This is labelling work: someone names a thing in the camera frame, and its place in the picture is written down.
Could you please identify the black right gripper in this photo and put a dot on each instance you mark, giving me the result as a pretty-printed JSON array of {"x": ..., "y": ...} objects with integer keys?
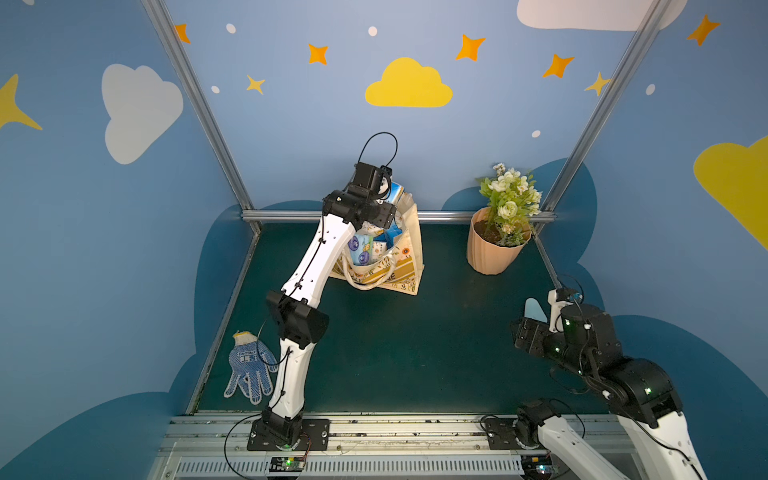
[{"x": 534, "y": 336}]

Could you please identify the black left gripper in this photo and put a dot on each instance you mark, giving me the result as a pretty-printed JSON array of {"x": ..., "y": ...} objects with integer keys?
[{"x": 380, "y": 215}]

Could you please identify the cream floral canvas bag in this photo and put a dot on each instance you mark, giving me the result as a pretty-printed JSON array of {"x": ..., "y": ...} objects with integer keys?
[{"x": 399, "y": 268}]

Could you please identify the floral tissue pack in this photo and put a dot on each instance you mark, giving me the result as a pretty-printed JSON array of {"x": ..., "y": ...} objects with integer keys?
[
  {"x": 391, "y": 235},
  {"x": 396, "y": 191}
]

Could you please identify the floral tissue pack bottom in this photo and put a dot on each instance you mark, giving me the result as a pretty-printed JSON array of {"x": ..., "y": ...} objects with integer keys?
[{"x": 391, "y": 235}]

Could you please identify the blue cat tissue pack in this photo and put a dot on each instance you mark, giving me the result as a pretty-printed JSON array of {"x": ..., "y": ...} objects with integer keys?
[{"x": 361, "y": 249}]

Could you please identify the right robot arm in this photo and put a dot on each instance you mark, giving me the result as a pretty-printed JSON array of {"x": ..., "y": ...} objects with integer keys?
[{"x": 638, "y": 391}]

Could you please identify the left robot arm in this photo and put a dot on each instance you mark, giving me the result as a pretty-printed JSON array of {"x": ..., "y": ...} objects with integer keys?
[{"x": 294, "y": 307}]

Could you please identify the light blue garden trowel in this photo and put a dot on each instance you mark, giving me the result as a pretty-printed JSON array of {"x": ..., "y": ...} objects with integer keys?
[{"x": 533, "y": 310}]

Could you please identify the pink ribbed flower pot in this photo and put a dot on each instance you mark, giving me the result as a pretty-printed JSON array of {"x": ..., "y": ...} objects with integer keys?
[{"x": 488, "y": 258}]

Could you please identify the right green circuit board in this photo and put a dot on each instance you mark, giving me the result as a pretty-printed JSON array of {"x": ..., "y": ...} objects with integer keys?
[{"x": 537, "y": 468}]

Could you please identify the green circuit board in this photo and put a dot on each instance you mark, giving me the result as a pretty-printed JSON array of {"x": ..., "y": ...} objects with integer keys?
[
  {"x": 537, "y": 468},
  {"x": 287, "y": 464}
]

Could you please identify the white flower plant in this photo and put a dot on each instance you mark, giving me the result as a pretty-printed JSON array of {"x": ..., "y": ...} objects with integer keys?
[{"x": 512, "y": 200}]

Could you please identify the blue dotted work glove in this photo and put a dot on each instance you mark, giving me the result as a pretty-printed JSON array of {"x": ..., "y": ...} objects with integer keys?
[{"x": 252, "y": 366}]

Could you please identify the left green circuit board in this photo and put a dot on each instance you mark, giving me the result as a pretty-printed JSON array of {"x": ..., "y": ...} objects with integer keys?
[{"x": 287, "y": 464}]

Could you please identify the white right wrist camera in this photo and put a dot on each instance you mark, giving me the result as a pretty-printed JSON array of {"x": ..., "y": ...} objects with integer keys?
[{"x": 558, "y": 299}]

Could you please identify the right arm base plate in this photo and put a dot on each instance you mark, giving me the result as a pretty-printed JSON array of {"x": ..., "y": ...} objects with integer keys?
[{"x": 509, "y": 433}]

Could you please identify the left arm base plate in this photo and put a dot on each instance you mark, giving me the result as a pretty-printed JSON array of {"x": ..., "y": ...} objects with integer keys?
[{"x": 312, "y": 434}]

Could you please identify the aluminium left frame post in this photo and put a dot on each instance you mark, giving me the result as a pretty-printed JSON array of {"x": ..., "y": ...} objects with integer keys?
[{"x": 173, "y": 46}]

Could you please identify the aluminium frame post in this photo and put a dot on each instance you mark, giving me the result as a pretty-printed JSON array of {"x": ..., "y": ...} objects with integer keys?
[
  {"x": 173, "y": 46},
  {"x": 633, "y": 56}
]

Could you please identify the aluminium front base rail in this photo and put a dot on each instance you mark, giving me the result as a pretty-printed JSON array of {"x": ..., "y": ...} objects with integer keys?
[{"x": 360, "y": 446}]

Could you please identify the aluminium right frame post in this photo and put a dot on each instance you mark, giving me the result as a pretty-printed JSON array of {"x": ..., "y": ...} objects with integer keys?
[{"x": 633, "y": 56}]

